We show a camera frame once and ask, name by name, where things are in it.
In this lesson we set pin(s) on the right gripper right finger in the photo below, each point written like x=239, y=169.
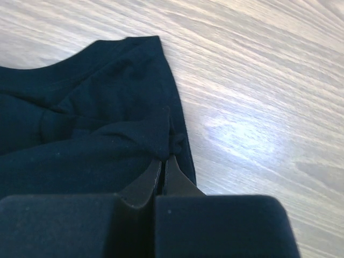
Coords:
x=189, y=223

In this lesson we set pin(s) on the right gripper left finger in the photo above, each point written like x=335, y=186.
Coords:
x=88, y=225

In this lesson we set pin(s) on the black t shirt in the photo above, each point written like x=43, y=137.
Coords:
x=92, y=123

